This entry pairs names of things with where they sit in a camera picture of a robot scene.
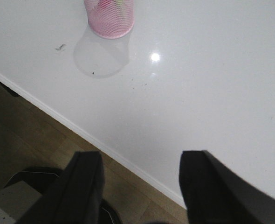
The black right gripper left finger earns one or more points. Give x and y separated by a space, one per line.
75 197

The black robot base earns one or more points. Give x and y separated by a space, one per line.
40 178

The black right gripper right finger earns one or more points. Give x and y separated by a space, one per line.
213 194

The pink mesh pen holder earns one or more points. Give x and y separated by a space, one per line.
110 19

